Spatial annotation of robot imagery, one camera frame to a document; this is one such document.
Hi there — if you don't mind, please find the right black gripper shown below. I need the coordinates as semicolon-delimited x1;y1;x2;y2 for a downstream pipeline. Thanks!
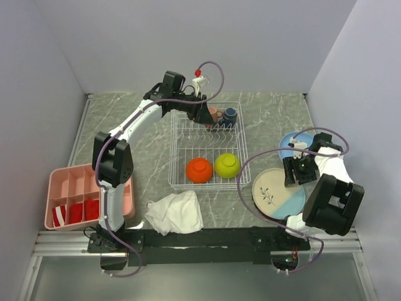
283;155;319;187

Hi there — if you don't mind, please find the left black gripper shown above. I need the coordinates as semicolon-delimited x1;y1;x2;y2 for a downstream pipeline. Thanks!
173;91;216;127

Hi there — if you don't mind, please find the pink printed ceramic mug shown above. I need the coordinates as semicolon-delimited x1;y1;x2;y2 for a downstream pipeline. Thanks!
209;107;223;124

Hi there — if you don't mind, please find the dark blue ceramic mug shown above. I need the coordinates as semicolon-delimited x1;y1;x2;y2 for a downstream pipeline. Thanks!
219;107;237;128

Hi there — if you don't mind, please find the beige blue leaf plate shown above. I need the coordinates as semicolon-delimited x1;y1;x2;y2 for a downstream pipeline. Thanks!
252;168;306;219

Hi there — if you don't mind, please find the orange bowl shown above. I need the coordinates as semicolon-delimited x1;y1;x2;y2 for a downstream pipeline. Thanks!
185;157;214;184

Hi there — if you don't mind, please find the yellow-green bowl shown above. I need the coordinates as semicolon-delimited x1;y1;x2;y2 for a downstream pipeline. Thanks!
214;153;241;179

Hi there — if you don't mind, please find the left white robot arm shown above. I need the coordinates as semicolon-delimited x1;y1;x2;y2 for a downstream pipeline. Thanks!
92;69;216;252

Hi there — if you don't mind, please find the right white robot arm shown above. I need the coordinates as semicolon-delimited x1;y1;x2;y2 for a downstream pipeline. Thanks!
274;132;365;250

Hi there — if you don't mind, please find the light blue plate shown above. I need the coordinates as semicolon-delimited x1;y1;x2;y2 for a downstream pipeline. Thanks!
278;131;314;161

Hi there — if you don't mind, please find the dark red plate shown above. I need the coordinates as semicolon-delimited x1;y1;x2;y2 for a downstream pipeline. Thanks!
253;201;281;222

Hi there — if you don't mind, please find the black base beam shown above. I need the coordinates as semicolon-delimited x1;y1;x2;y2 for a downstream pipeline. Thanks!
87;226;323;270

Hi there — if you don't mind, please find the white cloth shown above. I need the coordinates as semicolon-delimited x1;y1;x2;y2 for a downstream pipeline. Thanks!
145;191;204;236

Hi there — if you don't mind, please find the red item in tray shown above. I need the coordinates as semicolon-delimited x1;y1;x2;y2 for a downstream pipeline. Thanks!
84;199;100;221
70;203;83;224

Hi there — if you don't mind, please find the pink compartment tray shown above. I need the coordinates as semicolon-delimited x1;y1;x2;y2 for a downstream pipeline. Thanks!
44;163;136;231

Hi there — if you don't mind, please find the red white striped item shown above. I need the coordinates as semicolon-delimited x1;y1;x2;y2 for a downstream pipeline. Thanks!
52;205;66;228

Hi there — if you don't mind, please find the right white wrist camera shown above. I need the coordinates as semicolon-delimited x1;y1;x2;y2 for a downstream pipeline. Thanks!
288;140;308;159

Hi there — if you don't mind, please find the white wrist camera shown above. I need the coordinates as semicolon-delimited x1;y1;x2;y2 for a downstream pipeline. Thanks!
192;75;209;97
288;140;308;159

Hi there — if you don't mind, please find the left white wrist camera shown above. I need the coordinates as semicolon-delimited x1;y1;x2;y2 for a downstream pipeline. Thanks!
192;75;209;97

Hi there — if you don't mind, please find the white wire dish rack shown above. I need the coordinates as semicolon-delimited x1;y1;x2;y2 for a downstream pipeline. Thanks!
168;102;248;191

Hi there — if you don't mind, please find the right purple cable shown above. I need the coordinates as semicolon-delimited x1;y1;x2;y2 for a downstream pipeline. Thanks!
236;127;350;274

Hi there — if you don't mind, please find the aluminium rail frame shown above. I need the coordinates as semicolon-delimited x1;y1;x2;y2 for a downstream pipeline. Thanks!
18;226;378;300

